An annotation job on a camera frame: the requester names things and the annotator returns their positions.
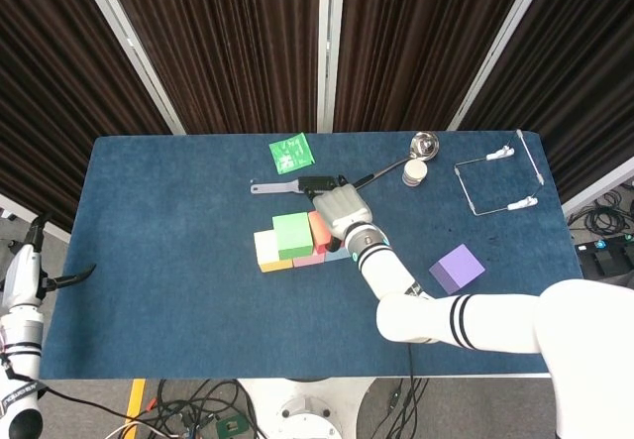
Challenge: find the yellow foam cube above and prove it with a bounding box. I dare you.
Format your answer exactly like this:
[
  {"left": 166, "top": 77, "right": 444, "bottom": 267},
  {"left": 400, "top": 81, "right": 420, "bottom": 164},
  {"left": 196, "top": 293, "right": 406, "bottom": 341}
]
[{"left": 253, "top": 229, "right": 294, "bottom": 274}]

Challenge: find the bent metal wire frame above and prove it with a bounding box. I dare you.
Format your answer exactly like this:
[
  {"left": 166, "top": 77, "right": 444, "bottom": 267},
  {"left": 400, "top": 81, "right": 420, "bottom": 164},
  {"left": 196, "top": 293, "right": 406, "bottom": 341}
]
[{"left": 454, "top": 155, "right": 521, "bottom": 217}]

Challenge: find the pink foam cube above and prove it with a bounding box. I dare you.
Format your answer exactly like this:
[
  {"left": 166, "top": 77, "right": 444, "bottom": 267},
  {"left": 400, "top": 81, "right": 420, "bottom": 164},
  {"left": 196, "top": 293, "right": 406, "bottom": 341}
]
[{"left": 291, "top": 250, "right": 327, "bottom": 268}]

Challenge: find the dark brown curtain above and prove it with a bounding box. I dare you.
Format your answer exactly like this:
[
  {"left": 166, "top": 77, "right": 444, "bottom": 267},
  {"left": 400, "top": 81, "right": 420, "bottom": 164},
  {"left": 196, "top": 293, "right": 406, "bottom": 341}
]
[
  {"left": 0, "top": 0, "right": 172, "bottom": 232},
  {"left": 460, "top": 0, "right": 634, "bottom": 202},
  {"left": 101, "top": 0, "right": 322, "bottom": 136},
  {"left": 334, "top": 0, "right": 535, "bottom": 133}
]

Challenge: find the white partition post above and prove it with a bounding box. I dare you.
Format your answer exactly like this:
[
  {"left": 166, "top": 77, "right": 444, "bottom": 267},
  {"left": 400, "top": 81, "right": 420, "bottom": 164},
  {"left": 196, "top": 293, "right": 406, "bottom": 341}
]
[
  {"left": 73, "top": 0, "right": 187, "bottom": 136},
  {"left": 316, "top": 0, "right": 347, "bottom": 133},
  {"left": 448, "top": 0, "right": 554, "bottom": 131}
]

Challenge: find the small white jar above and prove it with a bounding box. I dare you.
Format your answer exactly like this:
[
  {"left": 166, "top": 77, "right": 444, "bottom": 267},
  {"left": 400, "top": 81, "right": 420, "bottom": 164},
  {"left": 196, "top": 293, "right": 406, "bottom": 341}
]
[{"left": 402, "top": 160, "right": 428, "bottom": 187}]

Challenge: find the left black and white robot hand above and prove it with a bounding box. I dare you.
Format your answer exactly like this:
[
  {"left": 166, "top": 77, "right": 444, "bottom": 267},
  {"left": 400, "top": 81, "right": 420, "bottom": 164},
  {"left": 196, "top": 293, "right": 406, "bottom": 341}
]
[{"left": 0, "top": 212, "right": 97, "bottom": 311}]

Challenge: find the green foam cube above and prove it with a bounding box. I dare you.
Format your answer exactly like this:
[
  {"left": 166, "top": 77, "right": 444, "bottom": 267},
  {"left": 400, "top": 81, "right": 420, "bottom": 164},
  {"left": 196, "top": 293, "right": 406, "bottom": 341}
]
[{"left": 271, "top": 212, "right": 315, "bottom": 261}]

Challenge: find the grey brush with black bristles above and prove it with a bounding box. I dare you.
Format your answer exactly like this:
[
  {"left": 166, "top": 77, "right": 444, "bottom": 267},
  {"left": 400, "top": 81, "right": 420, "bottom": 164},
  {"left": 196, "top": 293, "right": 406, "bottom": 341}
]
[{"left": 250, "top": 174, "right": 348, "bottom": 196}]

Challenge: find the black device box with lights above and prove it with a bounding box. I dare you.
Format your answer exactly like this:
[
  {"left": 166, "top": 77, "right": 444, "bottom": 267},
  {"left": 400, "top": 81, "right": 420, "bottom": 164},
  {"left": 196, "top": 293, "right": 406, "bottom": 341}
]
[{"left": 577, "top": 235, "right": 634, "bottom": 277}]

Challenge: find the green foil sachet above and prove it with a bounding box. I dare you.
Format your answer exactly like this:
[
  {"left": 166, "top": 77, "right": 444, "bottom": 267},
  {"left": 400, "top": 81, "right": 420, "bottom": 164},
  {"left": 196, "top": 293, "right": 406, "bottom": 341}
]
[{"left": 268, "top": 132, "right": 316, "bottom": 176}]

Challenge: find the black floor cable bundle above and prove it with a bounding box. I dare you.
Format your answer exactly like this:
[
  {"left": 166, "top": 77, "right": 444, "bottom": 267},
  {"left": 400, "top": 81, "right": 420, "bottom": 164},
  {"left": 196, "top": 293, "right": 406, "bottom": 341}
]
[
  {"left": 143, "top": 378, "right": 262, "bottom": 439},
  {"left": 378, "top": 378, "right": 430, "bottom": 439},
  {"left": 569, "top": 193, "right": 634, "bottom": 242}
]

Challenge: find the yellow floor tape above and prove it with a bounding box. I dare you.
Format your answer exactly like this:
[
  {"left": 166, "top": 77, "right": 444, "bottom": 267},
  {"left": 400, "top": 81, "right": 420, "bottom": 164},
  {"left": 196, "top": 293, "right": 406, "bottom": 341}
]
[{"left": 123, "top": 378, "right": 148, "bottom": 425}]

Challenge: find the red foam cube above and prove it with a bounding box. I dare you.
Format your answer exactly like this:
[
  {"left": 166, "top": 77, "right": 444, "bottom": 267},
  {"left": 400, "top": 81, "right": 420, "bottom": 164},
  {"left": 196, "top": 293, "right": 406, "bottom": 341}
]
[{"left": 307, "top": 209, "right": 332, "bottom": 255}]

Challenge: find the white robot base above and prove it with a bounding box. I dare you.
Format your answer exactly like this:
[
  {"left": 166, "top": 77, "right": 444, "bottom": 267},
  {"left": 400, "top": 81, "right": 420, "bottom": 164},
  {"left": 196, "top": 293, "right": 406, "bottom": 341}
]
[{"left": 237, "top": 377, "right": 378, "bottom": 439}]

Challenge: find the thin white rod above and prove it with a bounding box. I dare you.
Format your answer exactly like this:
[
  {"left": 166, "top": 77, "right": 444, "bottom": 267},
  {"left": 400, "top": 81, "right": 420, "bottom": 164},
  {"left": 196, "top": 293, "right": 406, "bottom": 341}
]
[{"left": 516, "top": 129, "right": 546, "bottom": 186}]

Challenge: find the white partition rail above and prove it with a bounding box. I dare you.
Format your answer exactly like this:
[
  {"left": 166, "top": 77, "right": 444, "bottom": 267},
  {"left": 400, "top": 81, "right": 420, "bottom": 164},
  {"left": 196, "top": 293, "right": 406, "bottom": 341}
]
[
  {"left": 562, "top": 168, "right": 634, "bottom": 217},
  {"left": 0, "top": 193, "right": 70, "bottom": 245}
]

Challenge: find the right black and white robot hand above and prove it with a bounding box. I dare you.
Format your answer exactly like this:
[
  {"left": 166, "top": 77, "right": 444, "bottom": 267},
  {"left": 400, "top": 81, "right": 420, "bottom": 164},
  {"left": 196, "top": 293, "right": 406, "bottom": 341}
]
[{"left": 295, "top": 173, "right": 373, "bottom": 254}]

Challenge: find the steel ladle with black handle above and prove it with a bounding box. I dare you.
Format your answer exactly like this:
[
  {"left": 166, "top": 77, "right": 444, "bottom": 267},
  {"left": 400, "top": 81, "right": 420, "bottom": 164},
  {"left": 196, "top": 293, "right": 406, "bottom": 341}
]
[{"left": 352, "top": 130, "right": 441, "bottom": 190}]

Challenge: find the purple foam cube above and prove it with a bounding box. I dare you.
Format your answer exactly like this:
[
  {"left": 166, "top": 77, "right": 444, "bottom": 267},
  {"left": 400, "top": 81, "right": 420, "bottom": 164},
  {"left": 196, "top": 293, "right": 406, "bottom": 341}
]
[{"left": 428, "top": 243, "right": 486, "bottom": 295}]

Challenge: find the blue fabric table cover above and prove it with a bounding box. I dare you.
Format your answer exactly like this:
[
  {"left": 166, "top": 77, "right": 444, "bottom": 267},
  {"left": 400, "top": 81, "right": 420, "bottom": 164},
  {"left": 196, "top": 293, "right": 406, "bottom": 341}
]
[{"left": 38, "top": 131, "right": 588, "bottom": 381}]

